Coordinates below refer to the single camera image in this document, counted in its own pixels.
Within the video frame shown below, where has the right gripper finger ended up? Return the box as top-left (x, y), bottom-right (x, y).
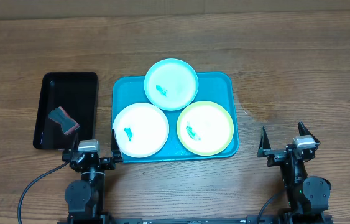
top-left (258, 126), bottom-right (271, 152)
top-left (298, 121), bottom-right (320, 145)

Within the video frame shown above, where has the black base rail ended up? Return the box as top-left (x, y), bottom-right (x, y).
top-left (57, 214), bottom-right (333, 224)

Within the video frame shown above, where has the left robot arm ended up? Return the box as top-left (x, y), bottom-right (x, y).
top-left (62, 131), bottom-right (123, 224)

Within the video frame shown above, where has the teal plastic serving tray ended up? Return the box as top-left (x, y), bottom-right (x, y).
top-left (112, 72), bottom-right (239, 164)

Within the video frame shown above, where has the red and green sponge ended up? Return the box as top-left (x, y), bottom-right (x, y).
top-left (48, 106), bottom-right (80, 136)

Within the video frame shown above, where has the light blue plate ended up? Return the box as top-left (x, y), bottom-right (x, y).
top-left (144, 58), bottom-right (199, 111)

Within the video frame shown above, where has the green rimmed plate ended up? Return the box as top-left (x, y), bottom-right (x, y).
top-left (177, 101), bottom-right (234, 156)

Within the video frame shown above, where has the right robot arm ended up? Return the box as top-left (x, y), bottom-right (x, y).
top-left (256, 122), bottom-right (333, 224)

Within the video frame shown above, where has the black rectangular tray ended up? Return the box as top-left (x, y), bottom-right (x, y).
top-left (33, 72), bottom-right (98, 149)

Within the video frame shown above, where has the white plate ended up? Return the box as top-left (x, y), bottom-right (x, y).
top-left (113, 103), bottom-right (169, 158)

